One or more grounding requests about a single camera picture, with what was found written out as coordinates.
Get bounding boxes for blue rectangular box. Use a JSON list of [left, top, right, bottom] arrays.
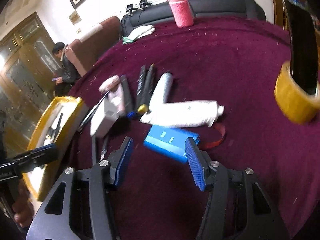
[[143, 125, 200, 164]]

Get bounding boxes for black marker blue cap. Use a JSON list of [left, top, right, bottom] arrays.
[[127, 65, 146, 118]]

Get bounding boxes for pink white packet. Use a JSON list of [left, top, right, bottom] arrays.
[[108, 75, 134, 118]]

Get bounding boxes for black marker yellow cap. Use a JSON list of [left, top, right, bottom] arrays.
[[137, 63, 156, 115]]

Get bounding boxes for person's left hand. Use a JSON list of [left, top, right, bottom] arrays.
[[12, 184, 34, 228]]

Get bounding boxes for gold rimmed storage tray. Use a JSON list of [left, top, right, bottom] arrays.
[[23, 96, 88, 202]]

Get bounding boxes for white flat box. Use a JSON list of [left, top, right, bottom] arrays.
[[90, 99, 119, 138]]

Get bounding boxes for pink fluffy pompom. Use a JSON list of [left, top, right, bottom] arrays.
[[98, 75, 120, 94]]

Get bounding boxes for seated person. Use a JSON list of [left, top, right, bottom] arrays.
[[52, 42, 81, 96]]

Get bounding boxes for white cylinder tube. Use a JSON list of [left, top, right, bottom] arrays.
[[149, 72, 174, 110]]

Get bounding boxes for wooden cabinet doors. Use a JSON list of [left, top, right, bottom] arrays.
[[0, 11, 62, 140]]

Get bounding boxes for maroon table cloth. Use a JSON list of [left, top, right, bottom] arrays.
[[70, 17, 319, 239]]

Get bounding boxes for brown armchair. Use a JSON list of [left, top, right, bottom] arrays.
[[65, 16, 120, 76]]

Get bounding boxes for yellow tape roll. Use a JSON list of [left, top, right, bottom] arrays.
[[274, 61, 319, 125]]

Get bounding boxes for white gloves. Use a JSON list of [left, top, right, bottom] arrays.
[[122, 24, 155, 44]]

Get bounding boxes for black clamp left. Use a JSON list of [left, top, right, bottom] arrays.
[[126, 4, 138, 17]]

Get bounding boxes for black clamp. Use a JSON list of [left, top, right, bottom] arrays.
[[139, 0, 152, 11], [126, 4, 138, 17]]

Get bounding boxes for pink knitted bottle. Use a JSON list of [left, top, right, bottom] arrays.
[[167, 0, 194, 28]]

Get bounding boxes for black clamp right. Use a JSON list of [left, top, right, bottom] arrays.
[[139, 0, 152, 11]]

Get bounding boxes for black phone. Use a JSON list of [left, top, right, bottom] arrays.
[[283, 0, 318, 95]]

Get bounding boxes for black leather sofa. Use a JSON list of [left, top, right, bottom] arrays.
[[121, 0, 266, 36]]

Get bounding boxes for red ribbon strap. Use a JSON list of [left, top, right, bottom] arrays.
[[199, 122, 226, 150]]

